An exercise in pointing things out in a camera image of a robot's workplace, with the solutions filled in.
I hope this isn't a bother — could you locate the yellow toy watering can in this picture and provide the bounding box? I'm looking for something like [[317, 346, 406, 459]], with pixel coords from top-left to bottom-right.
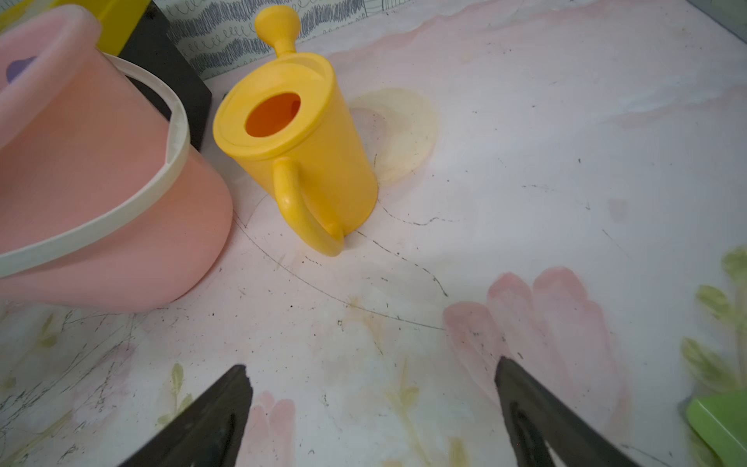
[[213, 6, 379, 257]]

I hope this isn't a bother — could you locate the purple shovel pink handle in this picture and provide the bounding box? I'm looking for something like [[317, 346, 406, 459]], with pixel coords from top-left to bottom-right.
[[6, 56, 36, 83]]

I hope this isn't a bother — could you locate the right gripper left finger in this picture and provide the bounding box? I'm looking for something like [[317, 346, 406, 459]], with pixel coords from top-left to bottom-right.
[[121, 365, 253, 467]]

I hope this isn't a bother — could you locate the floral pink table mat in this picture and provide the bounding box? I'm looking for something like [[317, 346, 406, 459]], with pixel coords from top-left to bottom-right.
[[1, 1, 746, 466]]

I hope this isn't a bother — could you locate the yellow black toolbox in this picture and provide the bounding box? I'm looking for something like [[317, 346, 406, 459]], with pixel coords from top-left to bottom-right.
[[1, 1, 212, 164]]

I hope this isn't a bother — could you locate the green rake wooden handle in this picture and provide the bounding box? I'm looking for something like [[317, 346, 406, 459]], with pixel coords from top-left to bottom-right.
[[685, 390, 746, 467]]

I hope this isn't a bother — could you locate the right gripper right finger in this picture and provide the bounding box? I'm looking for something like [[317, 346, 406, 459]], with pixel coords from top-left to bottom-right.
[[494, 356, 638, 467]]

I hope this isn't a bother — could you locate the pink plastic bucket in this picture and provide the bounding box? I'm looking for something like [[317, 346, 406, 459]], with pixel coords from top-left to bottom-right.
[[0, 4, 235, 315]]

